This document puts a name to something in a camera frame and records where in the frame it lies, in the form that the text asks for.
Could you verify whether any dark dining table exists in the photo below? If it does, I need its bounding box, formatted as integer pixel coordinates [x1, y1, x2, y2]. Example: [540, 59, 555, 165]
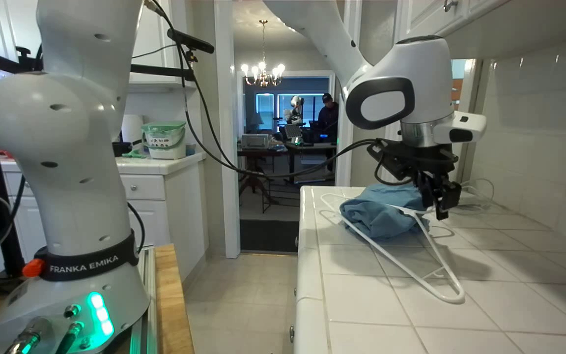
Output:
[237, 132, 337, 199]

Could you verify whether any person in light top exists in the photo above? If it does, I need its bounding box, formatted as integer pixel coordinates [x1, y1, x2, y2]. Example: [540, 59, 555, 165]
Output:
[284, 95, 306, 130]

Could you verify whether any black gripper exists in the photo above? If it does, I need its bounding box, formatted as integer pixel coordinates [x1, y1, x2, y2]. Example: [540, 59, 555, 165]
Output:
[365, 138, 463, 222]

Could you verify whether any white wall cabinet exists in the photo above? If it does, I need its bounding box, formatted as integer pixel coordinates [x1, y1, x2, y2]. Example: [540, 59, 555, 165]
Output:
[396, 0, 566, 63]

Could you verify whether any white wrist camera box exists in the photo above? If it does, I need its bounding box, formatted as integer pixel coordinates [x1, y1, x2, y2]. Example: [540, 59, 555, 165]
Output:
[447, 108, 488, 146]

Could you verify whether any blue folded cloth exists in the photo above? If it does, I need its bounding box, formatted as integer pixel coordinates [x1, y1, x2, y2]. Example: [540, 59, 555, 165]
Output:
[337, 181, 430, 242]

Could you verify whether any white plastic clothes hanger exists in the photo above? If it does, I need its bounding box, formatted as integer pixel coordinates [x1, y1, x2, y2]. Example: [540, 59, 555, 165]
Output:
[316, 189, 467, 307]

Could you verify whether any white bucket with green lid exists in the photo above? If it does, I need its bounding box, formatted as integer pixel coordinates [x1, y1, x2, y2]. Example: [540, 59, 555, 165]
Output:
[141, 120, 188, 161]

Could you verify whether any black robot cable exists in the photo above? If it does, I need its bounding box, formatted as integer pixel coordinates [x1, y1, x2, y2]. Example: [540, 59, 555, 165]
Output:
[143, 0, 388, 183]

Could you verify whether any black camera mount boom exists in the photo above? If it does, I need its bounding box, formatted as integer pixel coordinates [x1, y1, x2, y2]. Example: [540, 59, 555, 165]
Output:
[0, 26, 217, 85]

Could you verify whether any white base cabinet with drawer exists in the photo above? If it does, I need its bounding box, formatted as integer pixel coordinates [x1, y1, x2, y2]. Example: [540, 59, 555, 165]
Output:
[0, 152, 207, 281]

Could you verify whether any lit chandelier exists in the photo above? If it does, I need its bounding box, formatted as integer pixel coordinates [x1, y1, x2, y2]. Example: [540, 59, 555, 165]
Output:
[239, 18, 288, 89]

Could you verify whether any person in dark clothes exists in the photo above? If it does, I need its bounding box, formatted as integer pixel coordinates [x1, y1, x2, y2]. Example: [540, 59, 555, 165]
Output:
[314, 93, 341, 150]

